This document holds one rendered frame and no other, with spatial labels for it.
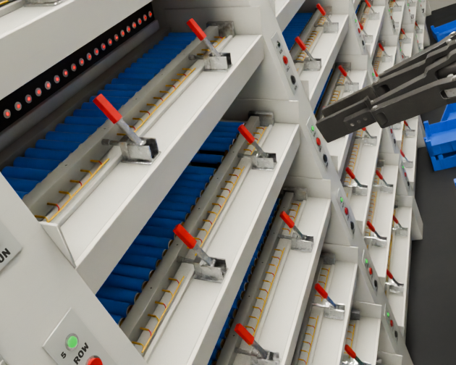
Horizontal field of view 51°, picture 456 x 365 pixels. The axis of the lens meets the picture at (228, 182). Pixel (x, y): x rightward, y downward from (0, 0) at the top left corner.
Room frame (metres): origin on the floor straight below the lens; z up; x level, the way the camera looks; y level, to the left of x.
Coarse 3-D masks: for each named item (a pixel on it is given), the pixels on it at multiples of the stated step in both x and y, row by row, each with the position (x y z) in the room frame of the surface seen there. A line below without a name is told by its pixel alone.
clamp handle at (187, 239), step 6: (174, 228) 0.55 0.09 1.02; (180, 228) 0.55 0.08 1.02; (180, 234) 0.55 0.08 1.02; (186, 234) 0.55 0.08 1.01; (186, 240) 0.54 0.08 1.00; (192, 240) 0.55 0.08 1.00; (192, 246) 0.54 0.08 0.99; (198, 246) 0.55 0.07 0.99; (198, 252) 0.54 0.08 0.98; (204, 252) 0.55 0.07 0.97; (204, 258) 0.54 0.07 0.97; (210, 258) 0.55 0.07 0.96; (204, 264) 0.54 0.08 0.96; (210, 264) 0.54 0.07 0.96
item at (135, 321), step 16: (256, 128) 0.89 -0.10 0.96; (240, 144) 0.81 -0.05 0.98; (224, 160) 0.77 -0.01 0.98; (224, 176) 0.73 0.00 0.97; (208, 192) 0.69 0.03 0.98; (208, 208) 0.67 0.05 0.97; (192, 224) 0.63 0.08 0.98; (176, 240) 0.60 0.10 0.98; (176, 256) 0.57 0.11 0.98; (160, 272) 0.54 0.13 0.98; (144, 288) 0.52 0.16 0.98; (160, 288) 0.52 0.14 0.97; (144, 304) 0.50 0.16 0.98; (128, 320) 0.48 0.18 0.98; (144, 320) 0.49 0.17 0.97; (160, 320) 0.48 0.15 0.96; (128, 336) 0.46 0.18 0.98
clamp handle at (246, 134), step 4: (240, 128) 0.77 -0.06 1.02; (244, 128) 0.77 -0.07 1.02; (240, 132) 0.77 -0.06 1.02; (244, 132) 0.77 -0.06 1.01; (248, 132) 0.77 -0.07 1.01; (244, 136) 0.77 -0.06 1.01; (248, 136) 0.77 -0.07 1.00; (252, 136) 0.77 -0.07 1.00; (248, 140) 0.77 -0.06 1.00; (252, 140) 0.76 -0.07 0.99; (252, 144) 0.77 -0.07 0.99; (256, 144) 0.77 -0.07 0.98; (256, 148) 0.76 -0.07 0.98; (260, 148) 0.77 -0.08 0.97; (260, 152) 0.76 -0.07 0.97; (264, 152) 0.77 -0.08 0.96; (260, 156) 0.77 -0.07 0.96; (264, 156) 0.76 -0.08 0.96
